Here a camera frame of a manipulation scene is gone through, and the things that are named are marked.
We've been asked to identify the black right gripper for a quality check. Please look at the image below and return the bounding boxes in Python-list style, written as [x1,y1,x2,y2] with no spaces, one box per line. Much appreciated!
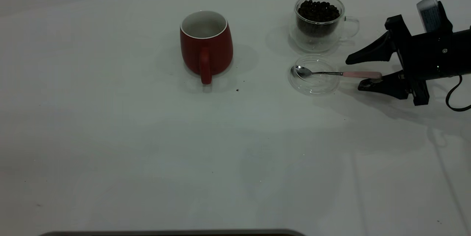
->
[345,14,471,106]

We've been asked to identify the red ceramic mug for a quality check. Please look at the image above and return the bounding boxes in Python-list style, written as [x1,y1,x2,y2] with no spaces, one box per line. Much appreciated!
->
[180,10,234,85]

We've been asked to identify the dark coffee beans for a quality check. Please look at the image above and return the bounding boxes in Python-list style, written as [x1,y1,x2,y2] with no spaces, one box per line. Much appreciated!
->
[297,0,340,38]

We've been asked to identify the small clear glass dish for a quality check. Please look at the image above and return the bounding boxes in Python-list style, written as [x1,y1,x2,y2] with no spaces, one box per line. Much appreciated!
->
[288,55,341,96]

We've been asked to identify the pink handled metal spoon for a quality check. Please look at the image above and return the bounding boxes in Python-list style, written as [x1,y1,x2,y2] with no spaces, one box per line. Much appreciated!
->
[291,65,383,80]

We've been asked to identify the clear glass handled cup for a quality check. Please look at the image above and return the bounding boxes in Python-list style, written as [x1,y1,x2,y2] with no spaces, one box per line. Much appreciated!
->
[289,0,360,53]

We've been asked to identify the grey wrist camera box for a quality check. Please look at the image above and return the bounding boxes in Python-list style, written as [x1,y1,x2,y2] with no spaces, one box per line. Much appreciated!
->
[417,0,442,33]

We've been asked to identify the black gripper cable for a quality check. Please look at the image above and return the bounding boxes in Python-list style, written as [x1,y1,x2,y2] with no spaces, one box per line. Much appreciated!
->
[446,75,471,112]

